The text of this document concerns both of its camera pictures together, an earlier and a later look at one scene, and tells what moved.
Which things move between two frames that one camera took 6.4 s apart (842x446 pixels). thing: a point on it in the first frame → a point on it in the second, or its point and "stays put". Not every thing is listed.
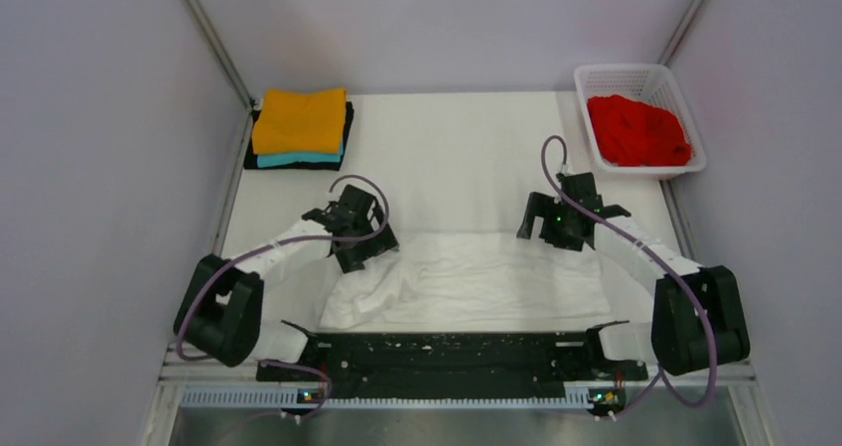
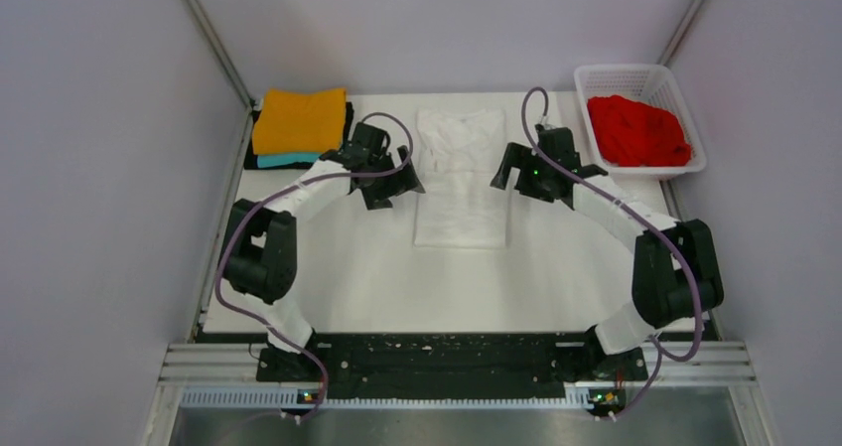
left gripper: (352, 259) → (402, 180)
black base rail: (462, 366) stays put
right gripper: (543, 207) → (520, 156)
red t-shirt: (632, 133) stays put
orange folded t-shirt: (301, 121) stays put
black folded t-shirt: (251, 159) stays put
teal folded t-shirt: (268, 160) stays put
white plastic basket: (652, 83) stays put
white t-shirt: (464, 277) → (459, 152)
